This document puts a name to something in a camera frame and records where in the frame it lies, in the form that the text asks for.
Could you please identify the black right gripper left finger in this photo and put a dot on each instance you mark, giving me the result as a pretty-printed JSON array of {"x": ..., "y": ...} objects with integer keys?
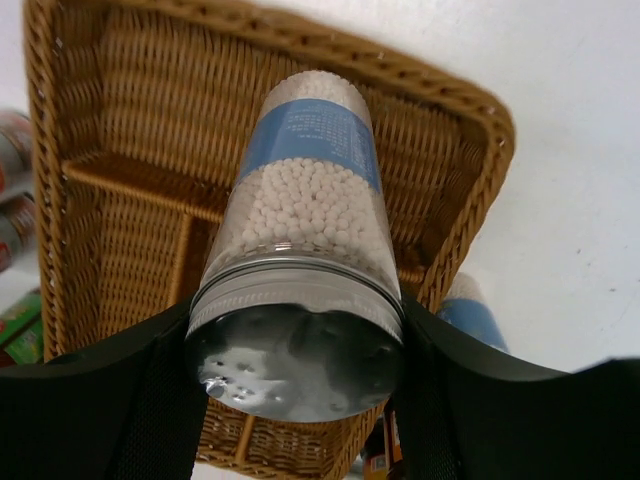
[{"x": 121, "y": 408}]

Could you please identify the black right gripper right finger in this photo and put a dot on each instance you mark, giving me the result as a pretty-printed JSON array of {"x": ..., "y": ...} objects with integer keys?
[{"x": 468, "y": 411}]

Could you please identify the far red-lid sauce jar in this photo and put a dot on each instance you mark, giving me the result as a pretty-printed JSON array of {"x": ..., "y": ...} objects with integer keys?
[{"x": 381, "y": 455}]

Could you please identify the near yellow-cap sauce bottle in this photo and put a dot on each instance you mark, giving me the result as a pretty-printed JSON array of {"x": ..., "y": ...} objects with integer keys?
[{"x": 25, "y": 348}]

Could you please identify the yellow-cap sauce bottle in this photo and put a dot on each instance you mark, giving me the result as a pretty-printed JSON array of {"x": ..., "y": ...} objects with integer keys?
[
  {"x": 25, "y": 348},
  {"x": 15, "y": 316}
]

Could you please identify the far yellow-cap sauce bottle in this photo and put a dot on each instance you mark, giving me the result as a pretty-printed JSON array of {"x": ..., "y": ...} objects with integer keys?
[{"x": 15, "y": 316}]

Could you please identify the near grey-lid spice jar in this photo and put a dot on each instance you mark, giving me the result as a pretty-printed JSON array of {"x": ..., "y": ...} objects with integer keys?
[{"x": 18, "y": 228}]

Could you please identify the grey-lid spice jar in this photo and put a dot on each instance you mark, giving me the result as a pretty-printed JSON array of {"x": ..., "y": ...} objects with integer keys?
[
  {"x": 16, "y": 152},
  {"x": 18, "y": 228}
]

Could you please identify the far grey-lid spice jar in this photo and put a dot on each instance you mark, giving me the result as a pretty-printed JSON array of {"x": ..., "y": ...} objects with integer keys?
[{"x": 16, "y": 152}]

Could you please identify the brown wicker divided tray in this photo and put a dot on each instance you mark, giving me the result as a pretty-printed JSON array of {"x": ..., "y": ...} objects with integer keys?
[{"x": 142, "y": 110}]

